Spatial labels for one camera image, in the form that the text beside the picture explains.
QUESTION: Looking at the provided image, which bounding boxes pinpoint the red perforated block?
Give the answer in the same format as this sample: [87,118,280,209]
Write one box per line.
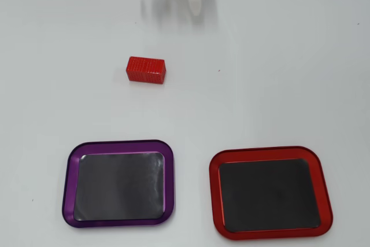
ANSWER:
[125,56,167,84]

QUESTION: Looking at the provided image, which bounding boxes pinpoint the purple metal dish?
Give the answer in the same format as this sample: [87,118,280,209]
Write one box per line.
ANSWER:
[61,139,176,226]

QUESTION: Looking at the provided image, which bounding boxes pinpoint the red metal dish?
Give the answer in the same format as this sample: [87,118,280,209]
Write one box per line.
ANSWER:
[209,145,334,241]

